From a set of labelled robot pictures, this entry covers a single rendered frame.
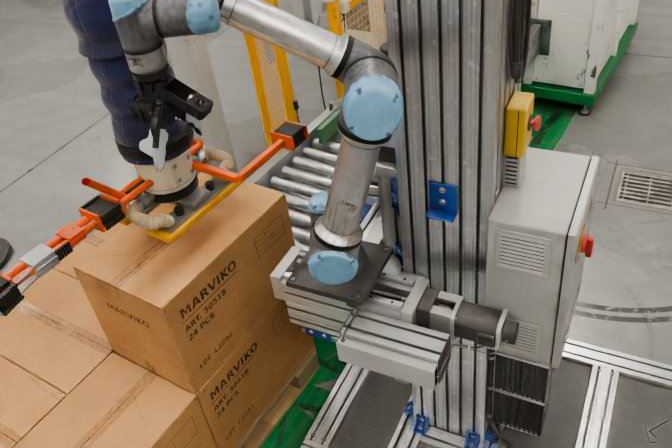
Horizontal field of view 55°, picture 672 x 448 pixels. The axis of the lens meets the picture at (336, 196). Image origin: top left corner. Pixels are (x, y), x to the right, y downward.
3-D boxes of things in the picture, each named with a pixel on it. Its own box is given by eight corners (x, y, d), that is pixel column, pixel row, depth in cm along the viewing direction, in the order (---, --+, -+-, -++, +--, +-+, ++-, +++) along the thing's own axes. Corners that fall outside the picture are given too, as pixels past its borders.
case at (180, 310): (223, 247, 266) (200, 166, 243) (302, 277, 247) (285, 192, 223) (111, 349, 228) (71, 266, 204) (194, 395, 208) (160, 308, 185)
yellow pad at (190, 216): (221, 174, 216) (218, 162, 213) (244, 182, 211) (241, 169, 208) (147, 235, 195) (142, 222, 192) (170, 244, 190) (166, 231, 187)
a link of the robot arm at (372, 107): (351, 253, 167) (405, 60, 135) (352, 295, 155) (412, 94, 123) (305, 246, 166) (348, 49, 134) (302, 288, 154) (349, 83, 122)
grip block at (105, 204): (105, 207, 191) (99, 191, 187) (128, 216, 186) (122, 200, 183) (83, 224, 186) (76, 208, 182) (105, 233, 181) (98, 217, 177)
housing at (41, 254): (46, 255, 176) (40, 242, 173) (62, 262, 173) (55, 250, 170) (24, 271, 172) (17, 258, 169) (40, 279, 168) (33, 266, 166)
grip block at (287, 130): (288, 132, 212) (285, 119, 209) (309, 138, 208) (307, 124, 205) (272, 145, 207) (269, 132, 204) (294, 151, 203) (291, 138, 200)
